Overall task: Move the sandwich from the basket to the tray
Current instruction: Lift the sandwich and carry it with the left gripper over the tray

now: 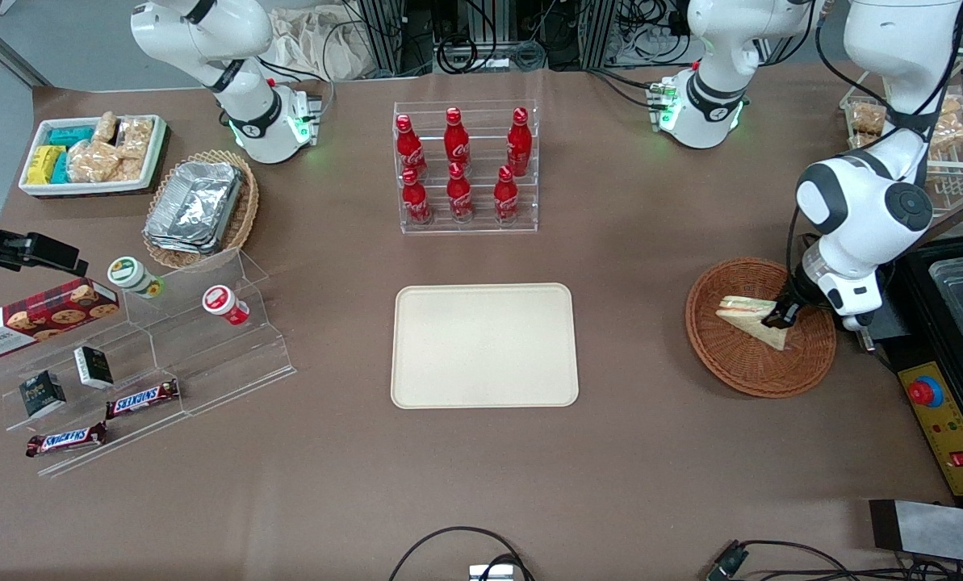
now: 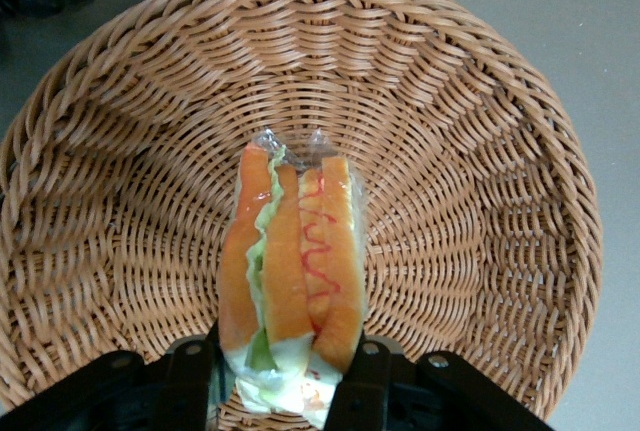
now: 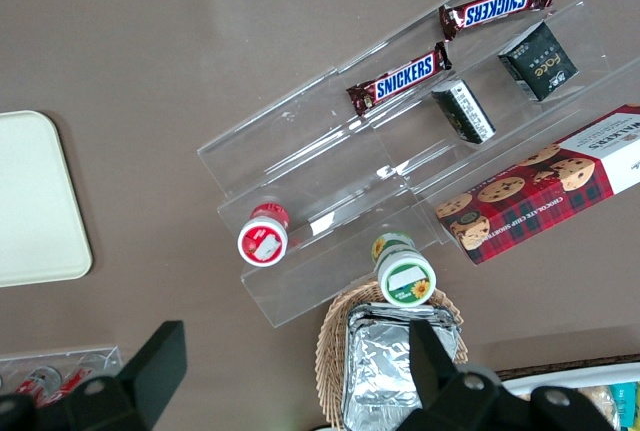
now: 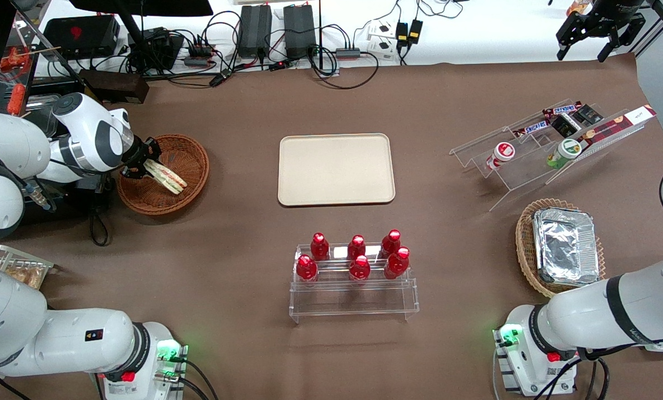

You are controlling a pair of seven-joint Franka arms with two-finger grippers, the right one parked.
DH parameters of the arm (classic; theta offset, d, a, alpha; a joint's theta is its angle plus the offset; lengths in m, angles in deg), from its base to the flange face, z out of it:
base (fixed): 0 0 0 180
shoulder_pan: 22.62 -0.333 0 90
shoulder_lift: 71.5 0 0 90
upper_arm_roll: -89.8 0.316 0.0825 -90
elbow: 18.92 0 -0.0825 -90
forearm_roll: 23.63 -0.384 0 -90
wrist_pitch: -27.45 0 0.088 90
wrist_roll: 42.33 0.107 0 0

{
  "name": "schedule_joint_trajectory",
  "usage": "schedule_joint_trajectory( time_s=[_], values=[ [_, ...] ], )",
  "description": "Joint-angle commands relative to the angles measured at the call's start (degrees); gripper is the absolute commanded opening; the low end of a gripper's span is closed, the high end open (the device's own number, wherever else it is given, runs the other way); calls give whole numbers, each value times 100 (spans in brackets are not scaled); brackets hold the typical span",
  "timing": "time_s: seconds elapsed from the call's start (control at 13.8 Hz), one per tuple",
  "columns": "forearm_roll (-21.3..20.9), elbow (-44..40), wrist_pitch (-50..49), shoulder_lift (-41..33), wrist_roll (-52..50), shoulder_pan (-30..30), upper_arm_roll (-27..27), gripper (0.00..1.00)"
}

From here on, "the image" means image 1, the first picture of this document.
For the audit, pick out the beige cloth bag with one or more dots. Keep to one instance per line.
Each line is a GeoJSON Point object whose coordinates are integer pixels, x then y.
{"type": "Point", "coordinates": [320, 44]}

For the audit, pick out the yellow snack pack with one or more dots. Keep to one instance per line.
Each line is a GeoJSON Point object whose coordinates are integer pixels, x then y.
{"type": "Point", "coordinates": [43, 165]}

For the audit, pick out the small black box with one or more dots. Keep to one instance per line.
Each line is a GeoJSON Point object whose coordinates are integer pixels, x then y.
{"type": "Point", "coordinates": [94, 367]}
{"type": "Point", "coordinates": [43, 394]}

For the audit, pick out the wrapped bread pack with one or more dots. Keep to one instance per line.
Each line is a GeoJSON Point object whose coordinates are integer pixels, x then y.
{"type": "Point", "coordinates": [951, 129]}
{"type": "Point", "coordinates": [868, 119]}

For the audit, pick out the clear acrylic stepped display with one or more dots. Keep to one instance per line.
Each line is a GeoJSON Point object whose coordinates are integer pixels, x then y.
{"type": "Point", "coordinates": [223, 363]}

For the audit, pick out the red emergency stop button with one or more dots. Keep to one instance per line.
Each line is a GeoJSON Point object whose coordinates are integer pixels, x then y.
{"type": "Point", "coordinates": [925, 392]}

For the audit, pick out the clear bag of crackers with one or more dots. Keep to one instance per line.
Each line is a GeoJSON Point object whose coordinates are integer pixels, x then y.
{"type": "Point", "coordinates": [106, 127]}
{"type": "Point", "coordinates": [136, 137]}
{"type": "Point", "coordinates": [134, 169]}
{"type": "Point", "coordinates": [92, 161]}

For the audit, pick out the black machine yellow panel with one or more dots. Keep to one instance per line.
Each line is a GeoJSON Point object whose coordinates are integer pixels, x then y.
{"type": "Point", "coordinates": [945, 452]}

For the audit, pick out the oval light wicker basket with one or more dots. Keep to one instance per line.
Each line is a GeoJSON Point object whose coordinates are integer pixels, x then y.
{"type": "Point", "coordinates": [245, 206]}

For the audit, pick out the green lidded yogurt cup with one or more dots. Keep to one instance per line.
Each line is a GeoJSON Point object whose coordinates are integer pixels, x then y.
{"type": "Point", "coordinates": [130, 274]}

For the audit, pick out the aluminium foil container stack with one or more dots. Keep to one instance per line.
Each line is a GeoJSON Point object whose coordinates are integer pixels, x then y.
{"type": "Point", "coordinates": [194, 208]}

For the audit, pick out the white rectangular snack bin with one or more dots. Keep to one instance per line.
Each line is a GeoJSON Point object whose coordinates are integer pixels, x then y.
{"type": "Point", "coordinates": [33, 187]}

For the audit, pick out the aluminium profile frame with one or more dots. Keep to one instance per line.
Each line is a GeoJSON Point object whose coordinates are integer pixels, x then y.
{"type": "Point", "coordinates": [388, 32]}

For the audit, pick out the grey sheet black edge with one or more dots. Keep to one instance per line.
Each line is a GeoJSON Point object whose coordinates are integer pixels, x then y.
{"type": "Point", "coordinates": [941, 532]}

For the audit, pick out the red cola bottle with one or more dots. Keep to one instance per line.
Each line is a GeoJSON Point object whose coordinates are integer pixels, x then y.
{"type": "Point", "coordinates": [456, 141]}
{"type": "Point", "coordinates": [519, 145]}
{"type": "Point", "coordinates": [409, 152]}
{"type": "Point", "coordinates": [416, 202]}
{"type": "Point", "coordinates": [505, 200]}
{"type": "Point", "coordinates": [459, 198]}

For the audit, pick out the round brown wicker basket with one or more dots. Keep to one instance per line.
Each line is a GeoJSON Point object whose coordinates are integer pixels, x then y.
{"type": "Point", "coordinates": [731, 367]}

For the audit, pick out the red tartan cookie box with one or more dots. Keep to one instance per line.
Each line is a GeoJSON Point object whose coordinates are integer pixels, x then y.
{"type": "Point", "coordinates": [41, 321]}

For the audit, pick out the triangular sandwich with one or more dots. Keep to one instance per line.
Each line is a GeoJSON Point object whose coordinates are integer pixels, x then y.
{"type": "Point", "coordinates": [743, 315]}

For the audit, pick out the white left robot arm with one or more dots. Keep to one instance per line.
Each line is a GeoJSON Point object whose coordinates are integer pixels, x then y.
{"type": "Point", "coordinates": [860, 206]}

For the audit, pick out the teal snack pack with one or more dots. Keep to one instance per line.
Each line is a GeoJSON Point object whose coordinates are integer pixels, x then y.
{"type": "Point", "coordinates": [60, 169]}
{"type": "Point", "coordinates": [71, 135]}

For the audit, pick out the beige plastic tray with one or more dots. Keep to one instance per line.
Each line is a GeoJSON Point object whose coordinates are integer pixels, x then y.
{"type": "Point", "coordinates": [485, 345]}

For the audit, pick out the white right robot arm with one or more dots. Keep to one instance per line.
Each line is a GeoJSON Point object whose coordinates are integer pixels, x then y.
{"type": "Point", "coordinates": [231, 48]}

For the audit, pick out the silver connector block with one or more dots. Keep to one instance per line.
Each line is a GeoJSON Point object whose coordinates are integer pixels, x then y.
{"type": "Point", "coordinates": [491, 573]}

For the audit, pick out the brown Snickers bar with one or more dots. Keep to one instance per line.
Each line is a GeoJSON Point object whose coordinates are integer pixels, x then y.
{"type": "Point", "coordinates": [142, 399]}
{"type": "Point", "coordinates": [67, 440]}

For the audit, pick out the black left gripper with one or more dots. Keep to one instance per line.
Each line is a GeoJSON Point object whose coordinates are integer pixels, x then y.
{"type": "Point", "coordinates": [795, 294]}

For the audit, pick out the clear acrylic bottle rack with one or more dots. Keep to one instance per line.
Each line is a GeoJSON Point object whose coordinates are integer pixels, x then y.
{"type": "Point", "coordinates": [481, 121]}

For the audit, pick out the red lidded yogurt cup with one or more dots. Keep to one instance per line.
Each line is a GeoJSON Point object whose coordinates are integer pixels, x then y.
{"type": "Point", "coordinates": [223, 303]}

